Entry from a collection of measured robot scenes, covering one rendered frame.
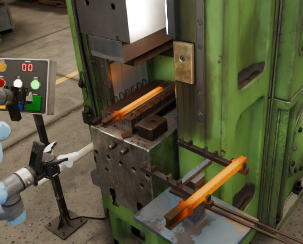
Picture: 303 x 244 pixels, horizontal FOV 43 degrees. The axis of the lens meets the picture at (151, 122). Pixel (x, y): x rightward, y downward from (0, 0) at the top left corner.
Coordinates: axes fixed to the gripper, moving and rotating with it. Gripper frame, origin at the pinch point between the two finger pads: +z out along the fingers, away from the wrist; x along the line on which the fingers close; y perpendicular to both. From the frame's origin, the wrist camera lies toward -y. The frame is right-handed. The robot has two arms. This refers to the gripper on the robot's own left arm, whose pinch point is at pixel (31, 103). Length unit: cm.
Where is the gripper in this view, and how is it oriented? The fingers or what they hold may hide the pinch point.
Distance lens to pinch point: 199.5
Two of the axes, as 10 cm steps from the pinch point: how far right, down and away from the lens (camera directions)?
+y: 0.6, -10.0, -0.3
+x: -9.7, -0.7, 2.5
